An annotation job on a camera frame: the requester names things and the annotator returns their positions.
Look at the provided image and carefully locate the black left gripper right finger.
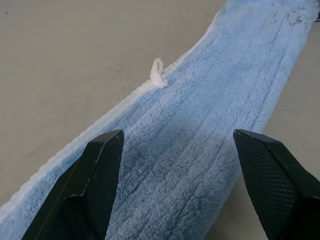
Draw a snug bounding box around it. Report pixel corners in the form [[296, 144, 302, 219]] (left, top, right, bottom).
[[232, 128, 320, 240]]

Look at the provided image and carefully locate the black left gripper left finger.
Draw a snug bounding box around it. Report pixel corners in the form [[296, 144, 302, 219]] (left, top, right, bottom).
[[21, 129, 125, 240]]

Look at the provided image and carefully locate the light blue fluffy towel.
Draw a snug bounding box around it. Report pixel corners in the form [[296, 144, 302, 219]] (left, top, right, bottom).
[[0, 0, 320, 240]]

